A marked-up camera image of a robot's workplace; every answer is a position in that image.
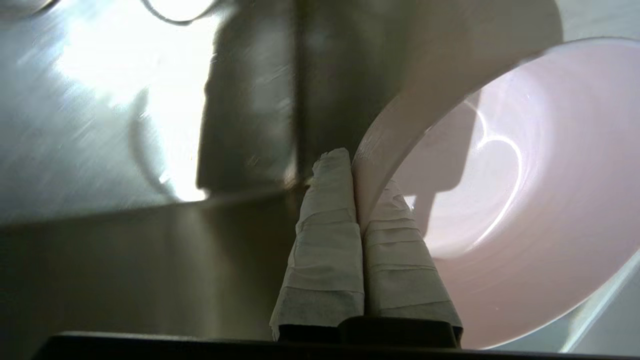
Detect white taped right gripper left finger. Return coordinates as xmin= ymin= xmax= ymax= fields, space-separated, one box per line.
xmin=270 ymin=147 xmax=365 ymax=342

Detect stainless steel sink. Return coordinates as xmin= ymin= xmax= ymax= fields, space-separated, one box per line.
xmin=0 ymin=0 xmax=640 ymax=360

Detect pink bowl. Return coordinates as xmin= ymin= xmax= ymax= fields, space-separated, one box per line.
xmin=351 ymin=0 xmax=640 ymax=350

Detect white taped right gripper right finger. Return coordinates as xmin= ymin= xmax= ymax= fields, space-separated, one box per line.
xmin=362 ymin=178 xmax=464 ymax=347

